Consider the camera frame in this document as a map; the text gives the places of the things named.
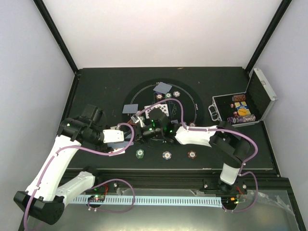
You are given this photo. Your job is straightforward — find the face up spades card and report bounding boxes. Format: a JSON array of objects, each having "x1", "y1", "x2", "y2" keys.
[{"x1": 153, "y1": 103, "x2": 169, "y2": 116}]

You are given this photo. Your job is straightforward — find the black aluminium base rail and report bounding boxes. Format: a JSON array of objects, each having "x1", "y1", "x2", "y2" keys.
[{"x1": 74, "y1": 168, "x2": 248, "y2": 193}]

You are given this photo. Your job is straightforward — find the red white chip top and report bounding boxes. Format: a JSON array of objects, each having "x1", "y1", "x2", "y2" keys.
[{"x1": 156, "y1": 94, "x2": 163, "y2": 100}]

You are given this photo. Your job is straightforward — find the blue playing card deck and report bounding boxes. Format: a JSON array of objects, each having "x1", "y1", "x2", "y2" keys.
[{"x1": 107, "y1": 141, "x2": 132, "y2": 156}]

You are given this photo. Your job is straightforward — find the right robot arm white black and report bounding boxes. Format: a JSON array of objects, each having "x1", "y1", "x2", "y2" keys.
[{"x1": 131, "y1": 108, "x2": 251, "y2": 194}]

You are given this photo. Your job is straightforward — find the brown chip row in case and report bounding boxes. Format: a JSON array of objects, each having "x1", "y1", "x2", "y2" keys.
[{"x1": 232, "y1": 94, "x2": 246, "y2": 102}]

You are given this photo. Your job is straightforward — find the orange yellow card box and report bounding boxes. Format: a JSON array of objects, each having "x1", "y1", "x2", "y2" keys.
[{"x1": 237, "y1": 108, "x2": 251, "y2": 116}]

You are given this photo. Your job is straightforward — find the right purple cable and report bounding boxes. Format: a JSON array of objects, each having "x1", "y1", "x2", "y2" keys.
[{"x1": 138, "y1": 98, "x2": 259, "y2": 213}]

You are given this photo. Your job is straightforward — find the green poker chip stack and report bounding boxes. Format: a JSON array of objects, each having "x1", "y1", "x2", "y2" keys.
[{"x1": 135, "y1": 149, "x2": 144, "y2": 159}]

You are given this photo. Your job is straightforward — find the blue card box in case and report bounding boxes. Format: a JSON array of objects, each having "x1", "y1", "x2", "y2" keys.
[{"x1": 234, "y1": 101, "x2": 247, "y2": 109}]

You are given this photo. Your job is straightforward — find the purple chip row in case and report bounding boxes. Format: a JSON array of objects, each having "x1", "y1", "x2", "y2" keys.
[{"x1": 227, "y1": 115, "x2": 256, "y2": 125}]

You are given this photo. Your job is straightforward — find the aluminium poker case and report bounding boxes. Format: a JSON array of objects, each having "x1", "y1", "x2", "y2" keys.
[{"x1": 208, "y1": 68, "x2": 278, "y2": 127}]

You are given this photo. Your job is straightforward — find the face up clubs card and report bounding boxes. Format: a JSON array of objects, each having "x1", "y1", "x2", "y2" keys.
[{"x1": 144, "y1": 106, "x2": 153, "y2": 119}]

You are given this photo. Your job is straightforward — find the white perforated strip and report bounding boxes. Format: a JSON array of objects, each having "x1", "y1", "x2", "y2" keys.
[{"x1": 71, "y1": 194, "x2": 222, "y2": 208}]

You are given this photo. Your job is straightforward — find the brown poker chip stack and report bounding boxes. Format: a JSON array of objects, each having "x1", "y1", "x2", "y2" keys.
[{"x1": 188, "y1": 151, "x2": 196, "y2": 159}]

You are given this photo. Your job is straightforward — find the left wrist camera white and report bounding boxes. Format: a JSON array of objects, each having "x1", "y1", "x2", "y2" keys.
[{"x1": 103, "y1": 129, "x2": 125, "y2": 143}]

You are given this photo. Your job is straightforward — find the round black poker mat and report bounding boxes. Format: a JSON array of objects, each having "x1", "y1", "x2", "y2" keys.
[{"x1": 122, "y1": 79, "x2": 205, "y2": 150}]

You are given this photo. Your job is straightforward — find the blue card top seat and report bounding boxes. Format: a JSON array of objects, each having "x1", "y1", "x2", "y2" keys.
[{"x1": 153, "y1": 82, "x2": 172, "y2": 94}]

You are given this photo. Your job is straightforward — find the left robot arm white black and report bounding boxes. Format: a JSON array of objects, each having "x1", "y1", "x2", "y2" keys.
[{"x1": 13, "y1": 104, "x2": 124, "y2": 225}]

